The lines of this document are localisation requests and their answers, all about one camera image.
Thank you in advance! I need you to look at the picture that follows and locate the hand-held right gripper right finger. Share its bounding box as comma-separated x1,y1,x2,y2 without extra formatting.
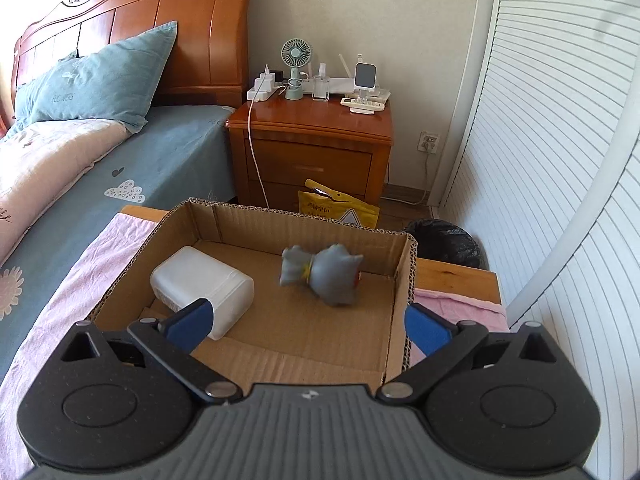
376,304,558,403

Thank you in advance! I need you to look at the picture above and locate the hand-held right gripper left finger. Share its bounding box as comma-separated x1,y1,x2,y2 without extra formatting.
60,298,240,402

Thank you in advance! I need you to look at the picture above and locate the white plastic bottle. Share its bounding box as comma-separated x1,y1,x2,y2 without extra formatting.
150,246,255,341

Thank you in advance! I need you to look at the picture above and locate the grey rubber toy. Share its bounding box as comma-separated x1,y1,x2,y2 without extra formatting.
280,243,365,308

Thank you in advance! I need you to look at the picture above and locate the cardboard box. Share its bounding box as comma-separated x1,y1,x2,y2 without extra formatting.
86,198,418,391

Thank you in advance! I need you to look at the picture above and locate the black trash bin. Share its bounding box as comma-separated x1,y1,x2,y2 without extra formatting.
402,219,485,270

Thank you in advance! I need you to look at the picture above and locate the pink cloth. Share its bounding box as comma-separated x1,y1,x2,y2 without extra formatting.
0,212,511,480

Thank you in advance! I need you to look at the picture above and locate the yellow plastic bag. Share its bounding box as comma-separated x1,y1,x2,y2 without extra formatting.
298,179,381,231

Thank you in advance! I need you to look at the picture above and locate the blue bed sheet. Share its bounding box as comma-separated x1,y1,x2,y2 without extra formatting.
0,105,238,381

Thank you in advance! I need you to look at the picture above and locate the wooden nightstand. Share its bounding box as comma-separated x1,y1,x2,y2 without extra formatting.
225,97,394,213

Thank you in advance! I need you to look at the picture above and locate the white remote control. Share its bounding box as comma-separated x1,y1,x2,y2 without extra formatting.
341,97,385,112

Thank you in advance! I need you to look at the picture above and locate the white louvered closet door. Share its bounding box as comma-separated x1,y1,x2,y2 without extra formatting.
435,0,640,480

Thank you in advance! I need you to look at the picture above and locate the white power strip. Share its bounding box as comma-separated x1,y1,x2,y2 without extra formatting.
246,85,286,103

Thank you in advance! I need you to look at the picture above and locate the white charger plug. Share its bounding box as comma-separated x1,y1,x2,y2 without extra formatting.
255,64,278,92

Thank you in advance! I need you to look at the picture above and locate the blue pillow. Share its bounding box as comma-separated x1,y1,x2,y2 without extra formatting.
14,21,179,136

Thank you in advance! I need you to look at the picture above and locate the clear spray bottle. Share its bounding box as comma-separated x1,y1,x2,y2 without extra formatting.
312,62,331,102

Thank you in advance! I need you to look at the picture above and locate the small green desk fan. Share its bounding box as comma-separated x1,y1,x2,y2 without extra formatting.
280,38,313,102

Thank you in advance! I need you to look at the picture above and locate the wooden bed headboard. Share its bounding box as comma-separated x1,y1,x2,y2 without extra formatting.
10,0,263,108

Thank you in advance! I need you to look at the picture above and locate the white charging cable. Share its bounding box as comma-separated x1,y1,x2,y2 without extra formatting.
246,95,271,208

